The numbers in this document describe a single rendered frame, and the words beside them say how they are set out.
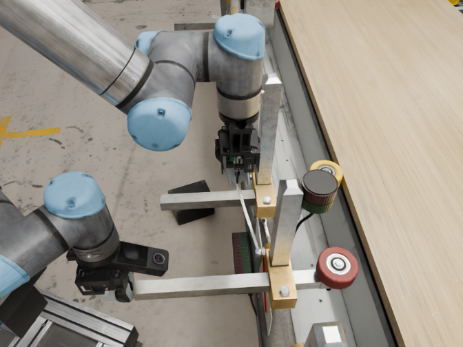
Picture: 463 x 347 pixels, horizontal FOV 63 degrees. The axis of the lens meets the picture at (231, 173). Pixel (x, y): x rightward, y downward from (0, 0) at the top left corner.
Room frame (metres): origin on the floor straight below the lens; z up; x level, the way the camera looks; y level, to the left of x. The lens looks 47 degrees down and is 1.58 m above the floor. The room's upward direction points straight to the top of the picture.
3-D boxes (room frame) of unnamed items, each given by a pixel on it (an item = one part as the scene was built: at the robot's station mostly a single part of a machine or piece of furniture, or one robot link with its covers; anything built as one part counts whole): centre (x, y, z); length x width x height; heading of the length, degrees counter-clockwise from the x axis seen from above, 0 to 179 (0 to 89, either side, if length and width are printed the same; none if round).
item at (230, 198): (0.62, -0.04, 0.82); 0.44 x 0.03 x 0.04; 94
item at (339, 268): (0.38, -0.21, 0.85); 0.08 x 0.08 x 0.11
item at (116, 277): (0.35, 0.24, 0.97); 0.09 x 0.08 x 0.12; 94
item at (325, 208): (0.41, -0.15, 1.08); 0.06 x 0.06 x 0.02
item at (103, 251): (0.34, 0.23, 1.05); 0.08 x 0.08 x 0.05
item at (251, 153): (0.52, -0.01, 1.12); 0.09 x 0.08 x 0.12; 4
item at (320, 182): (0.41, -0.15, 1.01); 0.06 x 0.06 x 0.22; 4
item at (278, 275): (0.39, -0.10, 0.85); 0.14 x 0.06 x 0.05; 4
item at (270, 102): (0.66, -0.08, 0.92); 0.04 x 0.04 x 0.48; 4
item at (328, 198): (0.41, -0.15, 1.10); 0.06 x 0.06 x 0.02
